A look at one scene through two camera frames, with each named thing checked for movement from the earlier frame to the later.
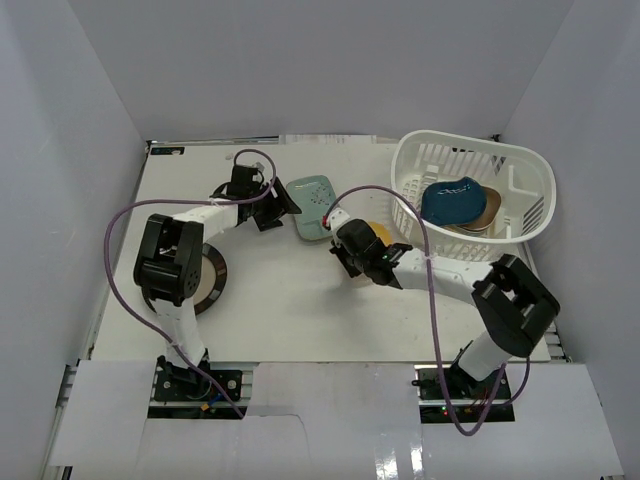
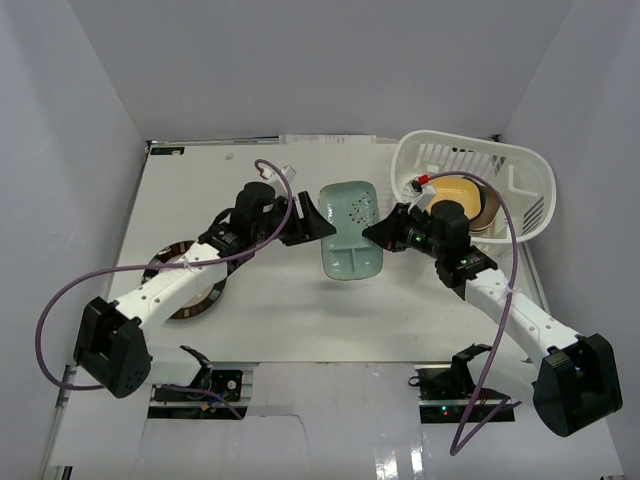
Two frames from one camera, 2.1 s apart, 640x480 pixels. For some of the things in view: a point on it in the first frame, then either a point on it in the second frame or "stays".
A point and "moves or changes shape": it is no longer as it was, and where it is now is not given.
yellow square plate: [382, 233] moves or changes shape
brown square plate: [491, 209] stays
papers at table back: [327, 139] stays
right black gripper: [339, 251] to [389, 232]
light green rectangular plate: [314, 197] moves or changes shape
